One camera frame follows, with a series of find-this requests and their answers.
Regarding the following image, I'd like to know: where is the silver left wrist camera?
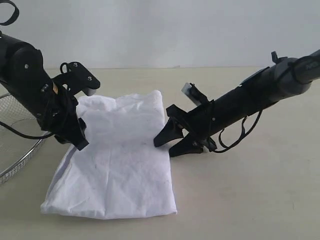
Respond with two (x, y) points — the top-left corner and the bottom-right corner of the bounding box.
(53, 61), (101, 96)

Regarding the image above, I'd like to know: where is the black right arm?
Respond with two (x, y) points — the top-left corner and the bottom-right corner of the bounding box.
(153, 51), (320, 157)

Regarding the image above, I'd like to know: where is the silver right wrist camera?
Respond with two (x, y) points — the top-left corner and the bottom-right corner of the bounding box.
(181, 82), (210, 107)

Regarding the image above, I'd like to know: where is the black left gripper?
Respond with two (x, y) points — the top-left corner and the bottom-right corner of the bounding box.
(39, 87), (89, 151)

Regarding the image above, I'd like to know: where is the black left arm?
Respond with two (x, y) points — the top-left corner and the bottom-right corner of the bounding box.
(0, 34), (89, 151)

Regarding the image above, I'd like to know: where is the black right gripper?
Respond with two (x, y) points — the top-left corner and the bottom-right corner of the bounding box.
(153, 100), (217, 158)

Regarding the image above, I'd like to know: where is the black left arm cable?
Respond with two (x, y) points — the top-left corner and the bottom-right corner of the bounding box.
(0, 0), (55, 139)

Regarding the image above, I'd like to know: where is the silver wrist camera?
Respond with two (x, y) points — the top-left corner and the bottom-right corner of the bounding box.
(53, 61), (101, 96)
(181, 82), (210, 107)

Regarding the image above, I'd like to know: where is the white t-shirt red logo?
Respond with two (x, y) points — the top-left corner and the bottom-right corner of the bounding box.
(40, 90), (177, 220)

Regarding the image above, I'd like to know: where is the silver wire mesh basket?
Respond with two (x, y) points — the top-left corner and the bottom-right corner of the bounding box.
(0, 93), (48, 184)

